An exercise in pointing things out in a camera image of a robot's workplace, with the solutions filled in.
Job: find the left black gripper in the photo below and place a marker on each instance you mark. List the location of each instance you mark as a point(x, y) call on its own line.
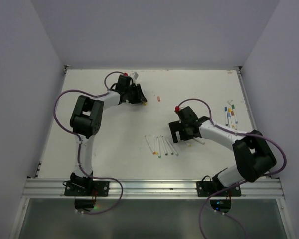
point(139, 96)

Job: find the blue capped marker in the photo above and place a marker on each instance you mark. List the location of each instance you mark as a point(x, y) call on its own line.
point(226, 117)

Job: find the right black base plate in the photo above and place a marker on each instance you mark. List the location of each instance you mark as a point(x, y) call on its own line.
point(220, 199)

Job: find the yellow marker pen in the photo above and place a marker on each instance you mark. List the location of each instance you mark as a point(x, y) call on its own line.
point(155, 144)

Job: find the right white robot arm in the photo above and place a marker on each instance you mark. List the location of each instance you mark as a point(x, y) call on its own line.
point(253, 157)

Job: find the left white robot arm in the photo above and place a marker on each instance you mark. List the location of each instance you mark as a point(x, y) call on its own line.
point(87, 117)

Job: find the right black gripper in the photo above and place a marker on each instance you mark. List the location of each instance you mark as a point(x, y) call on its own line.
point(176, 126)

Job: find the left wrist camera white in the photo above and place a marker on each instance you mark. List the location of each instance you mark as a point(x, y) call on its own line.
point(134, 75)

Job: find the green marker pen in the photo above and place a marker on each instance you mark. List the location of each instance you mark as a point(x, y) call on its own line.
point(158, 147)

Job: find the teal marker pen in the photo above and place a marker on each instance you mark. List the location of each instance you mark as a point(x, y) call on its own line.
point(164, 146)

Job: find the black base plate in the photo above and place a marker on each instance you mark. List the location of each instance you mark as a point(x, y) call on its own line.
point(85, 187)
point(220, 199)

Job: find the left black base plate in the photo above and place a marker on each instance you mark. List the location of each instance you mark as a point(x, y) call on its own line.
point(85, 187)

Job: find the aluminium mounting rail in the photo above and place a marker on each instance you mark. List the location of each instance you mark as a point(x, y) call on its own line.
point(155, 189)

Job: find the light orange capped marker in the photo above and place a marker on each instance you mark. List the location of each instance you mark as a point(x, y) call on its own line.
point(199, 141)

